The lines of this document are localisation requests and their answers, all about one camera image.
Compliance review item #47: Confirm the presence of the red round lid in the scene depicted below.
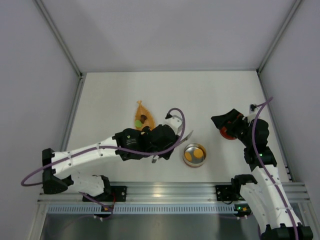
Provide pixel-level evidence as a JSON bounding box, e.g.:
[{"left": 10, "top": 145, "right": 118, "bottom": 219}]
[{"left": 219, "top": 126, "right": 237, "bottom": 140}]

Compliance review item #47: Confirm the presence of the black round food piece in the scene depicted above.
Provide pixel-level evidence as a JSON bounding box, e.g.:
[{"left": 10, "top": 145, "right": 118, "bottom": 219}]
[{"left": 142, "top": 126, "right": 151, "bottom": 133}]

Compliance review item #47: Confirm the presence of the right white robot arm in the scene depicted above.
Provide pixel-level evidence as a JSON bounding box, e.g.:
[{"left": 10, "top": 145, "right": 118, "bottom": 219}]
[{"left": 211, "top": 106, "right": 314, "bottom": 240}]

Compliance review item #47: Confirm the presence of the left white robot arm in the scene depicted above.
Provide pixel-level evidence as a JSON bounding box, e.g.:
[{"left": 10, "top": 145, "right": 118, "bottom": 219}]
[{"left": 42, "top": 124, "right": 185, "bottom": 199}]

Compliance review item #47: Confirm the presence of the round steel lunch box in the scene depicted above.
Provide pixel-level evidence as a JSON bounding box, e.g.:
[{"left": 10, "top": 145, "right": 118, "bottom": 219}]
[{"left": 182, "top": 143, "right": 207, "bottom": 168}]

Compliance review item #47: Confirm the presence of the orange leaf-shaped plate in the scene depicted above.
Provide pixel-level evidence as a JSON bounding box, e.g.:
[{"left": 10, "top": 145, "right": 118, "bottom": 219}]
[{"left": 133, "top": 100, "right": 156, "bottom": 131}]

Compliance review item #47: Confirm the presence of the green round food piece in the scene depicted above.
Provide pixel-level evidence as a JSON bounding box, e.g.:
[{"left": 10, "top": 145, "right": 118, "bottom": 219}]
[{"left": 134, "top": 120, "right": 142, "bottom": 128}]

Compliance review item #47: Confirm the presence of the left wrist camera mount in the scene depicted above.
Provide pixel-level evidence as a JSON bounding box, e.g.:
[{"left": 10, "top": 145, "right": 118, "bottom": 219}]
[{"left": 164, "top": 113, "right": 183, "bottom": 135}]

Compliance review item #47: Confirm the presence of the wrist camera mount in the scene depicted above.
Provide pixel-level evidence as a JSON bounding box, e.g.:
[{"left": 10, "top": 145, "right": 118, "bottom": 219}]
[
  {"left": 247, "top": 104, "right": 261, "bottom": 123},
  {"left": 164, "top": 113, "right": 183, "bottom": 135}
]

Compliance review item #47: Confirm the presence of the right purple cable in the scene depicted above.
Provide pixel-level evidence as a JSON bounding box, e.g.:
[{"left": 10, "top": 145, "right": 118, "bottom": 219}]
[{"left": 251, "top": 96, "right": 300, "bottom": 240}]

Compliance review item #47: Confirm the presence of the purple cable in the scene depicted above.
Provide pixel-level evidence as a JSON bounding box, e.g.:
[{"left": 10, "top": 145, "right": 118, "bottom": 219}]
[
  {"left": 20, "top": 107, "right": 186, "bottom": 221},
  {"left": 251, "top": 96, "right": 300, "bottom": 240}
]

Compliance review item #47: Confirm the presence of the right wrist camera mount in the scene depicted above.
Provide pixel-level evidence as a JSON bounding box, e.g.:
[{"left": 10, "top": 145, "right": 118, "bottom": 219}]
[{"left": 247, "top": 104, "right": 261, "bottom": 123}]

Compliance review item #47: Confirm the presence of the aluminium front rail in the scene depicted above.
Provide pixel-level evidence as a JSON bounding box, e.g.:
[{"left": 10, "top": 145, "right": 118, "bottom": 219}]
[{"left": 37, "top": 182, "right": 311, "bottom": 204}]

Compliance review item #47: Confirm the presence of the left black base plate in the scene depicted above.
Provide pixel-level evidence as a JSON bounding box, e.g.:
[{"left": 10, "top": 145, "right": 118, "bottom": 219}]
[{"left": 89, "top": 185, "right": 127, "bottom": 202}]

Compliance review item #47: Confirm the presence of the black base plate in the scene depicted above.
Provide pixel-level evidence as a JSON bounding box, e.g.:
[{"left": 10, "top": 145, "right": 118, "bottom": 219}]
[
  {"left": 89, "top": 185, "right": 127, "bottom": 202},
  {"left": 215, "top": 184, "right": 241, "bottom": 203}
]

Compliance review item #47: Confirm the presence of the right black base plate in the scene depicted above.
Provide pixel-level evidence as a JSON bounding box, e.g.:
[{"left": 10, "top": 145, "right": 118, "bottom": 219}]
[{"left": 215, "top": 184, "right": 241, "bottom": 203}]

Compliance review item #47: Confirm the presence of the slotted grey cable duct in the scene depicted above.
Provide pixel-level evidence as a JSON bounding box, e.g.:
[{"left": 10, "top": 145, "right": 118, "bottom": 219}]
[{"left": 47, "top": 203, "right": 249, "bottom": 215}]

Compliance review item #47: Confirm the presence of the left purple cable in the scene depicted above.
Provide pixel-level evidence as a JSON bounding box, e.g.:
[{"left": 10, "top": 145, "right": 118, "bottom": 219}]
[{"left": 20, "top": 107, "right": 186, "bottom": 221}]

